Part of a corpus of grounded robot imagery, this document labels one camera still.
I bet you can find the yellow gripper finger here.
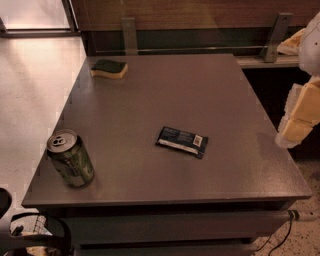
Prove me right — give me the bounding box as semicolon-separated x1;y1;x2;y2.
275;76;320;148
277;29;305;55

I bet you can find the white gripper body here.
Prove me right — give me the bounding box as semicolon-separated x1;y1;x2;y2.
298;12;320;76

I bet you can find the green soda can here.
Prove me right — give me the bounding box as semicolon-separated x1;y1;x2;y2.
46;129;94;188

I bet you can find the green and yellow sponge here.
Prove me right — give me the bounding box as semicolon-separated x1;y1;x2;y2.
91;59;128;79

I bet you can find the dark snack bar wrapper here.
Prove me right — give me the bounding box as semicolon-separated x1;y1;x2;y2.
156;127;209;159

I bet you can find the right metal rail bracket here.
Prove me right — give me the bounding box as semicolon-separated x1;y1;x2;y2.
260;12;293;63

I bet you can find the metal rail bracket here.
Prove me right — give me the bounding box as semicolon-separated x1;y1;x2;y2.
260;12;293;63
121;18;138;55

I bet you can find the black cable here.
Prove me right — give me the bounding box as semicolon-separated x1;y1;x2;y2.
256;210;296;256

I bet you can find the left metal rail bracket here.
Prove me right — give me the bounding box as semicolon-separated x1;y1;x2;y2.
121;18;138;55

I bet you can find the black chair frame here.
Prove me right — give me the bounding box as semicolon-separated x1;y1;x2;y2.
0;188;73;256

